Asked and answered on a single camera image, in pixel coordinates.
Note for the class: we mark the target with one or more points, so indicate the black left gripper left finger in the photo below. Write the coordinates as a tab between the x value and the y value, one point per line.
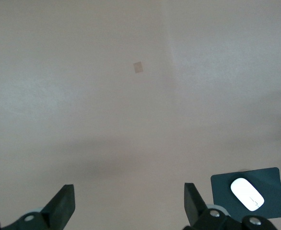
59	208

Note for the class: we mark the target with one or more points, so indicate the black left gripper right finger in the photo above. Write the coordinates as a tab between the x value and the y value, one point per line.
195	210

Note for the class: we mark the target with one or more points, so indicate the white computer mouse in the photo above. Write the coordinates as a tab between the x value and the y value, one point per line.
246	194

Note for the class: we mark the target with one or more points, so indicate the black mouse pad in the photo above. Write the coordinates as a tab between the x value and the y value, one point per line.
270	187

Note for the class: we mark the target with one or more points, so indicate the brown tape square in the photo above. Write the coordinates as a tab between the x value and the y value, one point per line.
138	67

